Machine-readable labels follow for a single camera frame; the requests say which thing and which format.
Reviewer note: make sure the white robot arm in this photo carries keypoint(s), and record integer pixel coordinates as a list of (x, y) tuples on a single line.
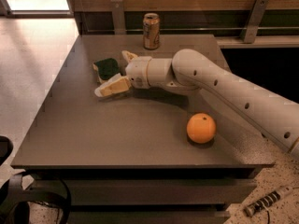
[(189, 70)]

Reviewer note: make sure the right metal wall bracket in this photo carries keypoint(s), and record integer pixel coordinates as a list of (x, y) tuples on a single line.
[(249, 32)]

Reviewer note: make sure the gold soda can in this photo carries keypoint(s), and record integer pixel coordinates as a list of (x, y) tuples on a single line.
[(151, 31)]

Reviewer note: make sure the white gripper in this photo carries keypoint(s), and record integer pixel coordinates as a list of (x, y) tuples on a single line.
[(137, 72)]

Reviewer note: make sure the grey table with drawers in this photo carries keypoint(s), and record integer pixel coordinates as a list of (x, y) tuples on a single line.
[(129, 160)]

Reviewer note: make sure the black chair base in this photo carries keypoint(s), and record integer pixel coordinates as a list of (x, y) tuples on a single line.
[(14, 200)]

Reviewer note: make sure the white power strip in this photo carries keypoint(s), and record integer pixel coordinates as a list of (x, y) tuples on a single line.
[(268, 200)]

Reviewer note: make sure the left metal wall bracket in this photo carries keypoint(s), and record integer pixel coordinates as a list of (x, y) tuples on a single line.
[(118, 17)]

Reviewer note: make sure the orange fruit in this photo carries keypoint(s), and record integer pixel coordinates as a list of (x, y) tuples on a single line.
[(201, 128)]

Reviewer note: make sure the green and yellow sponge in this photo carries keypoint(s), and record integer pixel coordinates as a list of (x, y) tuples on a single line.
[(106, 69)]

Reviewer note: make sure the metal wall bracket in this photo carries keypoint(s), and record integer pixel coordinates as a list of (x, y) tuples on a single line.
[(118, 17), (249, 32)]

